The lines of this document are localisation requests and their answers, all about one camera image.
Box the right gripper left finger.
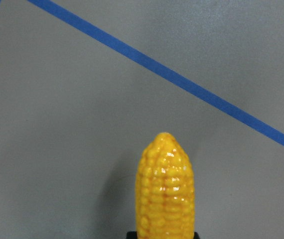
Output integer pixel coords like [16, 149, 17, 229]
[127, 231, 137, 239]

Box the yellow corn cob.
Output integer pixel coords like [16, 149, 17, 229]
[135, 132, 195, 239]

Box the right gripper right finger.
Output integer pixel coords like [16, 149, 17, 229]
[194, 232, 200, 239]

